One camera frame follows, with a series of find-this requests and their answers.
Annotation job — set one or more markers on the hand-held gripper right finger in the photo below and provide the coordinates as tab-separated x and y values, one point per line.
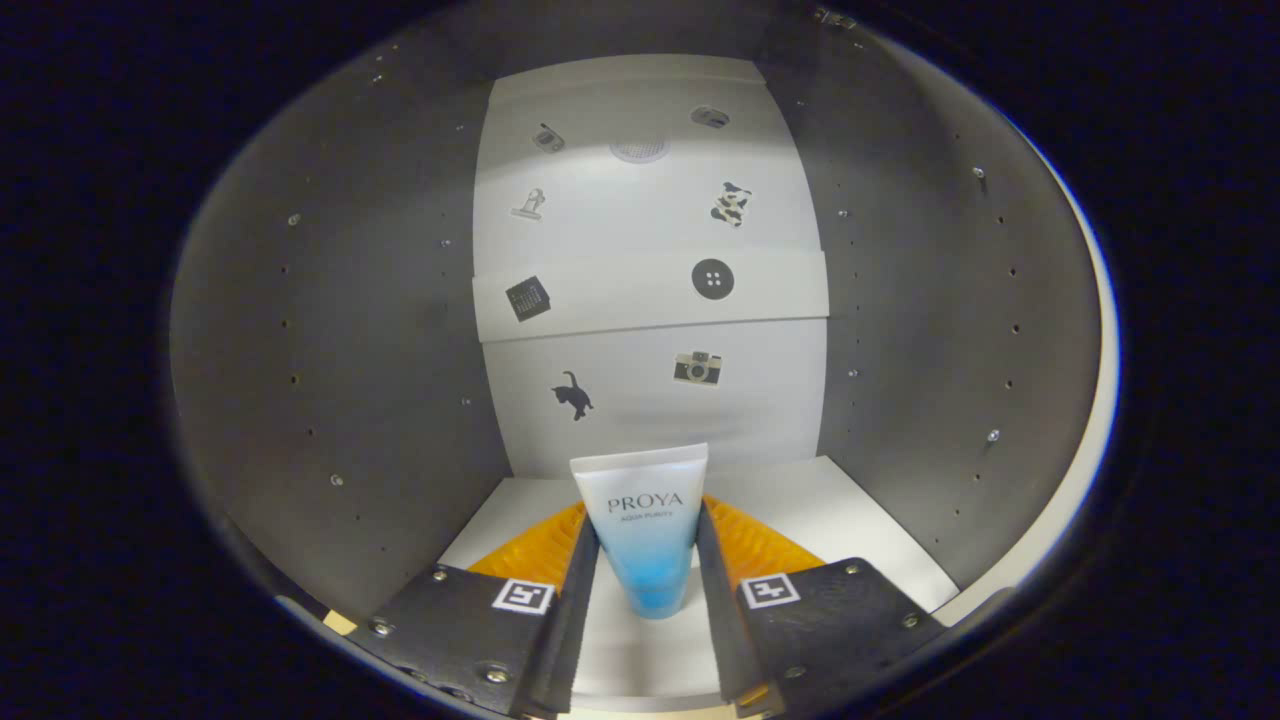
730	640

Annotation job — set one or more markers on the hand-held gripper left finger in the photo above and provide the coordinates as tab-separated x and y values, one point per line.
560	640

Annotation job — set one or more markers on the round cabinet light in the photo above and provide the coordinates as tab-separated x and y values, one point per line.
640	150

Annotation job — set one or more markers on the white and blue cosmetic tube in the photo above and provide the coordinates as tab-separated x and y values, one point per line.
640	540

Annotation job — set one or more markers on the grey cabinet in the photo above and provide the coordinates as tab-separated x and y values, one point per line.
350	350

